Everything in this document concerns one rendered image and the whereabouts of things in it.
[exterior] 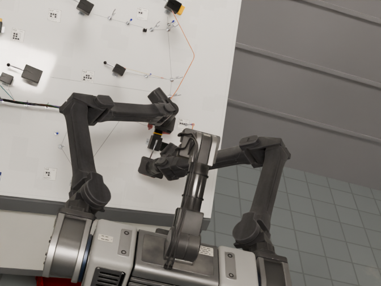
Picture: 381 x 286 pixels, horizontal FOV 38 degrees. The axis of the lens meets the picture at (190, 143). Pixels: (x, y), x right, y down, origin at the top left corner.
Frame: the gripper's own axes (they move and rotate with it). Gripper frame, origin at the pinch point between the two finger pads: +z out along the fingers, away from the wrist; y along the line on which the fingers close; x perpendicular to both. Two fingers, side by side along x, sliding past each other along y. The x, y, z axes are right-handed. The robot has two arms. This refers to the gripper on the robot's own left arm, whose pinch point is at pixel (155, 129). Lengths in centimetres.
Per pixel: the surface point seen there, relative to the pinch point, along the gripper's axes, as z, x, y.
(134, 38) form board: -9.3, -32.6, 19.6
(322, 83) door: 93, -137, -136
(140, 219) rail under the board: 23.3, 30.7, -7.5
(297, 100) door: 112, -128, -127
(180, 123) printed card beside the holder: 2.8, -8.5, -10.7
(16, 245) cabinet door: 52, 48, 37
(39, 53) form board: -2, -15, 53
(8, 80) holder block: -2, 2, 60
